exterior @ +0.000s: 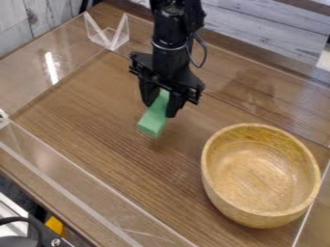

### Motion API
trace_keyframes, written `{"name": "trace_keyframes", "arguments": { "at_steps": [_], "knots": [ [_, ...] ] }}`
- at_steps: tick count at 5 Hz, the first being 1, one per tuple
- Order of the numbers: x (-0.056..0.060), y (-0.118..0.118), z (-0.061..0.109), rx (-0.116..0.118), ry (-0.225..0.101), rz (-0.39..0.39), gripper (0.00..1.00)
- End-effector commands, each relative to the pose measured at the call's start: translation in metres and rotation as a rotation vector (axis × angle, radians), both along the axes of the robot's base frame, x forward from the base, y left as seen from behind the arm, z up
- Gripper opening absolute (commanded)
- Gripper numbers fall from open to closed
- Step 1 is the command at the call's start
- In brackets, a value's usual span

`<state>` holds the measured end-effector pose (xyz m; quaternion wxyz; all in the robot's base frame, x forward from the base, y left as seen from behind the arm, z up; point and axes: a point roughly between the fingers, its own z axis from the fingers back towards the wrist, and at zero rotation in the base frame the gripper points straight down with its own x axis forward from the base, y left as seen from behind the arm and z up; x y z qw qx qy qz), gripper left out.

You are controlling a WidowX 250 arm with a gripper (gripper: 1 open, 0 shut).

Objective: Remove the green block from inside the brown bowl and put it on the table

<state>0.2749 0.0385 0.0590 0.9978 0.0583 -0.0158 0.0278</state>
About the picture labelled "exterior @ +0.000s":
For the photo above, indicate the green rectangular block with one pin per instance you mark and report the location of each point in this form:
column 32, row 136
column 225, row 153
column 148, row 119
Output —
column 152, row 121

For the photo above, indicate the brown wooden bowl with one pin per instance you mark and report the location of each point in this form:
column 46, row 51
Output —
column 259, row 175

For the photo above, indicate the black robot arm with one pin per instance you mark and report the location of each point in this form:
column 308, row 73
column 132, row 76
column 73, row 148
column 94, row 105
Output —
column 177, row 20

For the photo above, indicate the clear acrylic corner bracket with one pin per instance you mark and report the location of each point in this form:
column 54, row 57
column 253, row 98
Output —
column 109, row 38

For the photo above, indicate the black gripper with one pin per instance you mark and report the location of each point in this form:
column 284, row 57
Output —
column 163, row 70

